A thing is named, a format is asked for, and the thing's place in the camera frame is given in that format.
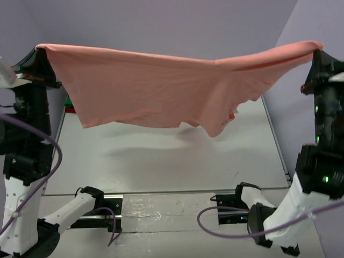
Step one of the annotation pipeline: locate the pink t shirt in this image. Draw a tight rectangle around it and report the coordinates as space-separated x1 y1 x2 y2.
37 40 323 137

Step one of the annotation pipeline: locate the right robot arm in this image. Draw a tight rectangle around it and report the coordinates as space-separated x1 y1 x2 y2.
233 51 343 256

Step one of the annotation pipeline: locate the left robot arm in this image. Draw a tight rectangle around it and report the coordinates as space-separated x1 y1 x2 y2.
1 49 105 257

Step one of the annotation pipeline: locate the green folded t shirt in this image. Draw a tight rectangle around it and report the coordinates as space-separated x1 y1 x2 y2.
64 97 73 107

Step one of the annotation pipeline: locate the red folded t shirt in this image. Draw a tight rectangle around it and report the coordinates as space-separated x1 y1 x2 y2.
65 106 76 113

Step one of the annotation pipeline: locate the silver tape patch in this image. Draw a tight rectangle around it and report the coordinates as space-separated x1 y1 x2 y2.
121 193 214 233

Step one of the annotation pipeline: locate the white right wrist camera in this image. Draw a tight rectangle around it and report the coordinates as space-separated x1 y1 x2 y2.
328 72 344 82

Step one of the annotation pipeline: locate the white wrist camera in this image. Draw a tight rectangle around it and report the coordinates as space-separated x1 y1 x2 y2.
1 56 30 89
328 72 344 82

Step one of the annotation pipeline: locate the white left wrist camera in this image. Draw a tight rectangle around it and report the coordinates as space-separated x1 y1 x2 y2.
1 56 30 89

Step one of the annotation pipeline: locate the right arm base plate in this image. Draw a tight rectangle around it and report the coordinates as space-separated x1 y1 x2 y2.
210 194 249 225

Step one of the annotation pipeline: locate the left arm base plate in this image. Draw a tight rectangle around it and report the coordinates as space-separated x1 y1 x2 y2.
70 195 123 233

